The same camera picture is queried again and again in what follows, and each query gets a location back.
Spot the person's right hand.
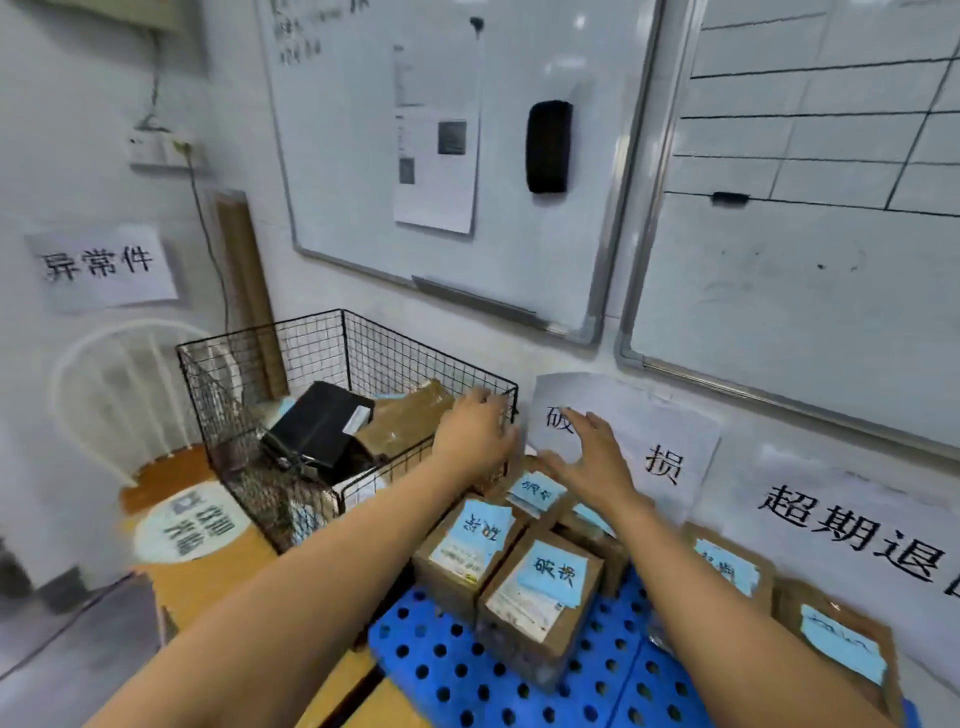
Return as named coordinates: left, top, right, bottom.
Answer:
left=534, top=408, right=639, bottom=519

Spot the person's left hand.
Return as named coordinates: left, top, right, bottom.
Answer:
left=431, top=387, right=524, bottom=489

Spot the person's right forearm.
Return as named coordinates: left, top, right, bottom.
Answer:
left=603, top=491, right=897, bottom=728

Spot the person's left forearm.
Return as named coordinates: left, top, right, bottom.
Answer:
left=86, top=446, right=481, bottom=728

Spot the brown paper packet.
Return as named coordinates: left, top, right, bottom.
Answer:
left=356, top=378, right=456, bottom=462

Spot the white packet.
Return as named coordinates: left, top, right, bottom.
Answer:
left=330, top=468, right=391, bottom=513

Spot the whiteboard with paper sheet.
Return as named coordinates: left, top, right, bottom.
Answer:
left=255, top=0, right=669, bottom=348

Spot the black wrapped package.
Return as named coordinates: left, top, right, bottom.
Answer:
left=261, top=381, right=376, bottom=481

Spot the blue perforated plastic pallet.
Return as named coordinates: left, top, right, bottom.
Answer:
left=367, top=568, right=924, bottom=728

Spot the white printed paper sheet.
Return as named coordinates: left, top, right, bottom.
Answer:
left=392, top=45, right=481, bottom=235

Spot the whiteboard with drawn grid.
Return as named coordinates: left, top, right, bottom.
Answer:
left=615, top=0, right=960, bottom=462

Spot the brown cardboard plank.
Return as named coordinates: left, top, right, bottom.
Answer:
left=213, top=191, right=290, bottom=402

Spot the black whiteboard eraser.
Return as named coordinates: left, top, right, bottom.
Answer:
left=525, top=99, right=575, bottom=195

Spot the round white sticker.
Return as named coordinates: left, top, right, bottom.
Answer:
left=133, top=480, right=252, bottom=565

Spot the white wooden chair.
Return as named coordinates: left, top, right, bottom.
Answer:
left=48, top=318, right=256, bottom=565

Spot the grey metal panel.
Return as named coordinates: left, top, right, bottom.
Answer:
left=0, top=571, right=165, bottom=728

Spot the curled white paper wall sign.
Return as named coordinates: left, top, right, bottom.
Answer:
left=525, top=372, right=721, bottom=526

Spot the black wire basket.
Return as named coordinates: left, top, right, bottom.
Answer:
left=177, top=309, right=520, bottom=555

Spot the wide white paper wall sign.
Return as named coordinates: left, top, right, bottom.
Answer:
left=693, top=446, right=960, bottom=691

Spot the black power cable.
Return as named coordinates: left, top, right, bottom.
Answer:
left=183, top=146, right=230, bottom=335

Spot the small white paper wall sign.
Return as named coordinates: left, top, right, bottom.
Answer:
left=26, top=223, right=180, bottom=312

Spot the white wall socket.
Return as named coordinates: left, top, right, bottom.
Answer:
left=127, top=127, right=194, bottom=171

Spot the beige wall box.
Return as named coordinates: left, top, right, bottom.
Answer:
left=45, top=0, right=189, bottom=35

